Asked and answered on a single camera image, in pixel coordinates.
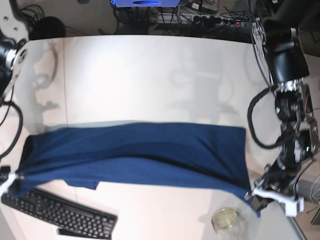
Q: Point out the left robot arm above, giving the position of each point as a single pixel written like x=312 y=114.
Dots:
x=275 y=38

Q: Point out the clear glass jar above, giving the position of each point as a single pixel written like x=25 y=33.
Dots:
x=235 y=221

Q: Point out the blue long-sleeve t-shirt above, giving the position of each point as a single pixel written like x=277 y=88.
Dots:
x=171 y=154

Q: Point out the white power strip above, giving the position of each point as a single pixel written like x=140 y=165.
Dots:
x=191 y=18

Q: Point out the blue box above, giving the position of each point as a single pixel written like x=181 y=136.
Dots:
x=145 y=3

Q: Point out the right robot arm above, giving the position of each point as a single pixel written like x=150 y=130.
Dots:
x=14 y=34

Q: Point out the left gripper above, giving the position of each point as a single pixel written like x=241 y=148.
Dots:
x=278 y=183

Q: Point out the black computer keyboard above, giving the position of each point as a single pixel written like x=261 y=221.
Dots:
x=74 y=219

